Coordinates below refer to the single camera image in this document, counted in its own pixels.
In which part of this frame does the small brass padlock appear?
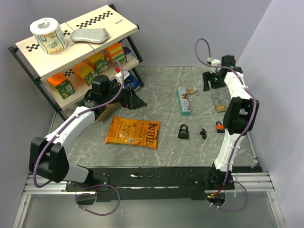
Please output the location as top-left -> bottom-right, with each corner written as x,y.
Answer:
187,89 -> 200,96

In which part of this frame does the purple white small box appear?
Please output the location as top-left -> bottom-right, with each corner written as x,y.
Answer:
123,47 -> 133,62

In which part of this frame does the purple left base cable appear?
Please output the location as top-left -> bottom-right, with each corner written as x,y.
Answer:
75,184 -> 121,216

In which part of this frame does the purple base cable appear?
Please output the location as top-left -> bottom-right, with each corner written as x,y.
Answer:
75,184 -> 121,216
206,180 -> 249,212

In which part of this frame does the green white toothpaste box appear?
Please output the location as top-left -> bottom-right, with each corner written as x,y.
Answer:
176,86 -> 191,115

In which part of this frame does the colourful sponge pack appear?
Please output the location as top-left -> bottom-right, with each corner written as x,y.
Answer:
103,42 -> 127,64

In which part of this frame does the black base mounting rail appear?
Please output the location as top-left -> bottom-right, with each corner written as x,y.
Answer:
65,165 -> 262,203

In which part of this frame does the toilet paper roll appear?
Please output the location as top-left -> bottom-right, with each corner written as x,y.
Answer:
29,18 -> 67,55

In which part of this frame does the middle orange green box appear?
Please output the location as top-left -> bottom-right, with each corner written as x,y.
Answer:
72,61 -> 97,86

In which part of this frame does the silver glitter sponge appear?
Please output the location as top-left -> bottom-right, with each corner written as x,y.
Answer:
70,28 -> 110,44

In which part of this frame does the orange Kettle chips bag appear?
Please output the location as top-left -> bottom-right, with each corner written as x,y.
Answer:
104,116 -> 161,150

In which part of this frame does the black Kaijing padlock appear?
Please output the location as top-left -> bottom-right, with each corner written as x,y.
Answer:
178,124 -> 189,140

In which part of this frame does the brown pretzel snack bag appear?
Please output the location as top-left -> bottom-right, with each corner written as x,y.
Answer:
97,103 -> 119,122

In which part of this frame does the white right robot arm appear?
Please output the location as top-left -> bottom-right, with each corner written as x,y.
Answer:
203,55 -> 259,189

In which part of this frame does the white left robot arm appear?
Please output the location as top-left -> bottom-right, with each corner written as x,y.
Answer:
29,75 -> 147,191

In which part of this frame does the blue Doritos bag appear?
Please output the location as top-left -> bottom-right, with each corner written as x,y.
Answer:
112,73 -> 140,90

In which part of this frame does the large brass padlock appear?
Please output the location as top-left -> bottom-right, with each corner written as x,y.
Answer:
213,96 -> 226,113

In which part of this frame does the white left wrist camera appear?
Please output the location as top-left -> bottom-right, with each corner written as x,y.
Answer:
115,68 -> 130,84

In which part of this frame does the orange green box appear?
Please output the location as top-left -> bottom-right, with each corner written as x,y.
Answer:
86,52 -> 109,74
72,61 -> 97,86
47,72 -> 76,100

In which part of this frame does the beige black shelf rack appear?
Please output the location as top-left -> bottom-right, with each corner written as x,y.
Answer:
9,4 -> 143,120

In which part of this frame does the right orange green box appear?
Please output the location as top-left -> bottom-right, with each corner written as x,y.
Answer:
86,52 -> 109,74

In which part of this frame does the orange black padlock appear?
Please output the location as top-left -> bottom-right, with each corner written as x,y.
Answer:
216,121 -> 225,133

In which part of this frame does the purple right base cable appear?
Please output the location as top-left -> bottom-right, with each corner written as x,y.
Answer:
206,180 -> 249,212

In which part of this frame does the black padlock key bunch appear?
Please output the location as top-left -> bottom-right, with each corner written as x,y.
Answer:
195,124 -> 207,143

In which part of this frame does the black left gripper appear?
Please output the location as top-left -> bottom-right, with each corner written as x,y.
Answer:
103,82 -> 147,110

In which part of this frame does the left orange green box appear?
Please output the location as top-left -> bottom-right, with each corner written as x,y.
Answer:
47,72 -> 76,100

